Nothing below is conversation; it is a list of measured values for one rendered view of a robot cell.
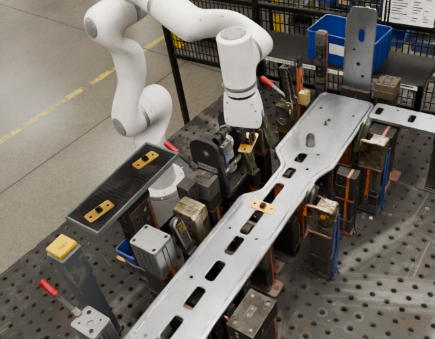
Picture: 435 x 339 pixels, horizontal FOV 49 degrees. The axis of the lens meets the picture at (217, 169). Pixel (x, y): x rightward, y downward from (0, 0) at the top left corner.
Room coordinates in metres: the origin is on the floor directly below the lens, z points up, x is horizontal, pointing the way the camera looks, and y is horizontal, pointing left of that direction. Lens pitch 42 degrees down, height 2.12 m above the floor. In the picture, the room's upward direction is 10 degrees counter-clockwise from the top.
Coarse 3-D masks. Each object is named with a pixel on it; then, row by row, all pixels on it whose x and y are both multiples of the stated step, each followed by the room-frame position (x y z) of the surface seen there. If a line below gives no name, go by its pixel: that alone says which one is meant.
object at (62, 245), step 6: (60, 240) 0.90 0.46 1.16; (66, 240) 0.89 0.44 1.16; (72, 240) 0.89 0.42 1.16; (48, 246) 0.88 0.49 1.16; (54, 246) 0.88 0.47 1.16; (60, 246) 0.87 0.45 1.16; (66, 246) 0.87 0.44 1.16; (72, 246) 0.87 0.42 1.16; (54, 252) 0.86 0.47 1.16; (60, 252) 0.85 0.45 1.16; (66, 252) 0.85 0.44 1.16; (60, 258) 0.84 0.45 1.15
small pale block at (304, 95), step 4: (300, 92) 1.52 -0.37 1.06; (304, 92) 1.52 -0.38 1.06; (308, 92) 1.52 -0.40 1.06; (300, 96) 1.52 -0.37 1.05; (304, 96) 1.51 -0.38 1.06; (308, 96) 1.52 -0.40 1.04; (300, 100) 1.52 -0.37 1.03; (304, 100) 1.51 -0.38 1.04; (308, 100) 1.52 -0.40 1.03; (300, 104) 1.52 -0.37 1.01; (304, 104) 1.51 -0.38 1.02; (308, 104) 1.52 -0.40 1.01; (300, 108) 1.52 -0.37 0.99; (304, 108) 1.51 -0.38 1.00; (300, 112) 1.52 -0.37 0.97; (300, 116) 1.52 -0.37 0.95
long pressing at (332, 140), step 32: (320, 96) 1.56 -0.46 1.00; (320, 128) 1.36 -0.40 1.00; (352, 128) 1.33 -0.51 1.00; (288, 160) 1.23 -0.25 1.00; (320, 160) 1.20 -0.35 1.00; (256, 192) 1.10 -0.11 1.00; (288, 192) 1.07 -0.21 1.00; (224, 224) 0.99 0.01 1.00; (256, 224) 0.97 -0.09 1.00; (192, 256) 0.88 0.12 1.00; (224, 256) 0.87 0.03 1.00; (256, 256) 0.85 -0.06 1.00; (192, 288) 0.78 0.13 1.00; (224, 288) 0.76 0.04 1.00; (160, 320) 0.70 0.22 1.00; (192, 320) 0.68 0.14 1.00
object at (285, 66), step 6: (282, 66) 1.49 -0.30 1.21; (288, 66) 1.49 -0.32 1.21; (282, 72) 1.48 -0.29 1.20; (288, 72) 1.49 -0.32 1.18; (294, 72) 1.46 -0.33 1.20; (282, 78) 1.48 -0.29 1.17; (288, 78) 1.49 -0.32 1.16; (282, 84) 1.48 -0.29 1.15; (288, 84) 1.47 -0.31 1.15; (288, 90) 1.46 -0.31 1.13; (288, 96) 1.46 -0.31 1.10; (294, 96) 1.48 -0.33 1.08; (294, 102) 1.48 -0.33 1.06
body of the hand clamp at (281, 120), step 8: (280, 104) 1.49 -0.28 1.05; (280, 112) 1.47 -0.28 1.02; (288, 112) 1.45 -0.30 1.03; (280, 120) 1.48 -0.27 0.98; (288, 120) 1.45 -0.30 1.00; (296, 120) 1.49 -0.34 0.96; (280, 128) 1.48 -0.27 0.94; (288, 128) 1.45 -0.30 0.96; (280, 136) 1.49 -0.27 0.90; (296, 160) 1.49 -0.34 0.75; (288, 168) 1.46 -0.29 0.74
